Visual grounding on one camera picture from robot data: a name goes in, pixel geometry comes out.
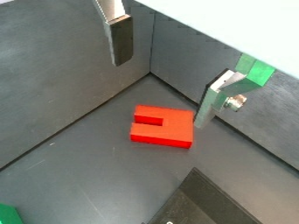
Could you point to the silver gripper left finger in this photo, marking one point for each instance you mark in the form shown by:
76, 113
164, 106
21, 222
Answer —
119, 29

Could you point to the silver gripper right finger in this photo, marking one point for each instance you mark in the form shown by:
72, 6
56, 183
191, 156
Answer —
223, 93

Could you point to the red double-square block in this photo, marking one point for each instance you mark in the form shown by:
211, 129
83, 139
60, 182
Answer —
164, 126

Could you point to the green shape-sorting board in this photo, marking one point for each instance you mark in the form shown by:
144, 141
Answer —
8, 215

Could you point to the black curved block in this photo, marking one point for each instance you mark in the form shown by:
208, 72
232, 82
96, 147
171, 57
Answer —
200, 203

